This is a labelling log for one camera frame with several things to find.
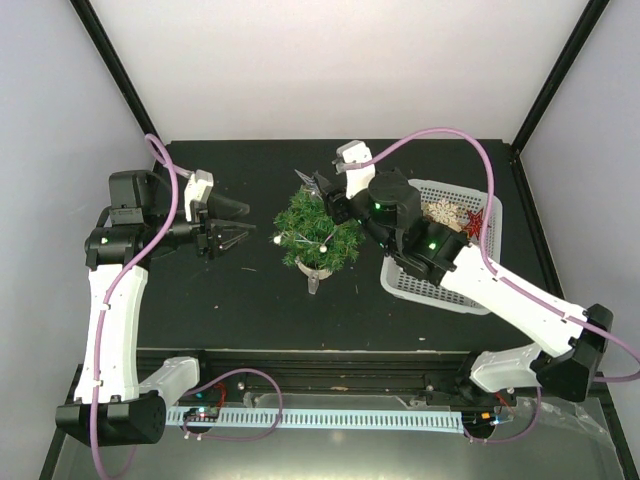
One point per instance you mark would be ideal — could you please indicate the white slotted cable duct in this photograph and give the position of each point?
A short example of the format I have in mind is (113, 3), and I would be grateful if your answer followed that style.
(326, 419)

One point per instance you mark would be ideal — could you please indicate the gold snowflake ornament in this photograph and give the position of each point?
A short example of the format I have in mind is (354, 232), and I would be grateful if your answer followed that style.
(444, 212)

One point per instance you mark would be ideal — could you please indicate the silver star tree topper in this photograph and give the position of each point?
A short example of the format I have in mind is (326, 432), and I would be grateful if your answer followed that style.
(310, 184)

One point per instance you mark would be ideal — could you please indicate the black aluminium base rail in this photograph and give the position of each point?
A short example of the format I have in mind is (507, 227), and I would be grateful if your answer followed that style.
(427, 377)

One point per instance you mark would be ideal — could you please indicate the red star ornament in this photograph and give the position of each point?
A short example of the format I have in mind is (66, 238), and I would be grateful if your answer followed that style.
(473, 227)

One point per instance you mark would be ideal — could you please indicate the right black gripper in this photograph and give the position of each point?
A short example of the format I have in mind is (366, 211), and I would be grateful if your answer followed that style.
(333, 201)

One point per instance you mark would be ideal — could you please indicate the small green christmas tree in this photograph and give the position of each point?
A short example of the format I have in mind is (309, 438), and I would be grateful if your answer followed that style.
(306, 215)

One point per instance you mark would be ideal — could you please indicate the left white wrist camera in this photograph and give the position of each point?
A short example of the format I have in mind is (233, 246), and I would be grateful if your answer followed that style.
(198, 188)

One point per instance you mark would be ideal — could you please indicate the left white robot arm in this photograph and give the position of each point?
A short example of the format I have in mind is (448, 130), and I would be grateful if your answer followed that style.
(111, 406)

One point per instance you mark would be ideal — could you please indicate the right circuit board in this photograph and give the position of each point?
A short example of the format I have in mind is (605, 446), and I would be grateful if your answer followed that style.
(481, 418)

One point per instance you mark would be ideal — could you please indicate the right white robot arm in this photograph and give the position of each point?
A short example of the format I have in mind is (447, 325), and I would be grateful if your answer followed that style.
(568, 340)

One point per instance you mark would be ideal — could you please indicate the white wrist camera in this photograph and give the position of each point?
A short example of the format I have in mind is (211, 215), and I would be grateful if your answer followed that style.
(353, 159)
(198, 188)

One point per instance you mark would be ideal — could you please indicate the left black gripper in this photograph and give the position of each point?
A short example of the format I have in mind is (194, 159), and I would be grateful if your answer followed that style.
(203, 241)

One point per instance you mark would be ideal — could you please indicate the white perforated plastic basket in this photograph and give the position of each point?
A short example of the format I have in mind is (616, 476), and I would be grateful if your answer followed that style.
(403, 286)

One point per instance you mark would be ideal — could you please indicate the white bulb string lights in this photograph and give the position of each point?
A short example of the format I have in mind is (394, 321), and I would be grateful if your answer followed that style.
(307, 256)

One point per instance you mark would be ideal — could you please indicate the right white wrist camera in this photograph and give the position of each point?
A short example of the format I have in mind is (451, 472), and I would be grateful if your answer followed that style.
(353, 159)

